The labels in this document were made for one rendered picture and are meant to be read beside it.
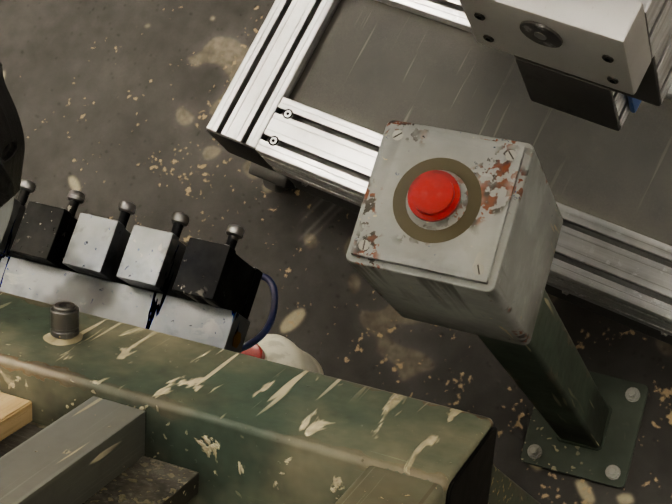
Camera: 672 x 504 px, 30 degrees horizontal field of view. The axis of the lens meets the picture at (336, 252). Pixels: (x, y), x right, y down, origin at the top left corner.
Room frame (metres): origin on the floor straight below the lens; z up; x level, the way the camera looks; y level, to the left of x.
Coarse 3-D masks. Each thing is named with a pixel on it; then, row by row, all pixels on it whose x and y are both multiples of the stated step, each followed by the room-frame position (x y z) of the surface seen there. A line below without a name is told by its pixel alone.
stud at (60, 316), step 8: (56, 304) 0.58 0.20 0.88; (64, 304) 0.58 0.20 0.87; (72, 304) 0.57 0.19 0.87; (56, 312) 0.57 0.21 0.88; (64, 312) 0.57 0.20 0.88; (72, 312) 0.56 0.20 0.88; (56, 320) 0.57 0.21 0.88; (64, 320) 0.56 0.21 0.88; (72, 320) 0.56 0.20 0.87; (56, 328) 0.56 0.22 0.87; (64, 328) 0.56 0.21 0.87; (72, 328) 0.56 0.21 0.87; (56, 336) 0.56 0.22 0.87; (64, 336) 0.56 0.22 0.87; (72, 336) 0.55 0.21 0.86
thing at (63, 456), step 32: (64, 416) 0.46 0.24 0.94; (96, 416) 0.45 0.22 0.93; (128, 416) 0.44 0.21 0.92; (32, 448) 0.44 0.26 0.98; (64, 448) 0.43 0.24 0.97; (96, 448) 0.41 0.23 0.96; (128, 448) 0.42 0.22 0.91; (0, 480) 0.42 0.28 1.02; (32, 480) 0.41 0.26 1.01; (64, 480) 0.40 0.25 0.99; (96, 480) 0.40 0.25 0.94
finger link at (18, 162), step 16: (0, 64) 0.31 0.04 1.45; (0, 80) 0.31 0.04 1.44; (0, 96) 0.30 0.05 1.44; (0, 112) 0.30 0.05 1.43; (16, 112) 0.30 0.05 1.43; (0, 128) 0.30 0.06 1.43; (16, 128) 0.30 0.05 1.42; (0, 144) 0.30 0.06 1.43; (16, 144) 0.30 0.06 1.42; (0, 160) 0.30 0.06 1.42; (16, 160) 0.30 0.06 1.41; (0, 176) 0.31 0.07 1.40; (16, 176) 0.30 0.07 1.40; (0, 192) 0.31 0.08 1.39; (16, 192) 0.31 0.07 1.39
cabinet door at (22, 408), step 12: (0, 396) 0.54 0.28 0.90; (12, 396) 0.54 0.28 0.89; (0, 408) 0.52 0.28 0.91; (12, 408) 0.52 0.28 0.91; (24, 408) 0.52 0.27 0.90; (0, 420) 0.51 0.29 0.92; (12, 420) 0.51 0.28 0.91; (24, 420) 0.51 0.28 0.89; (0, 432) 0.50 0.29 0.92; (12, 432) 0.51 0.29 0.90
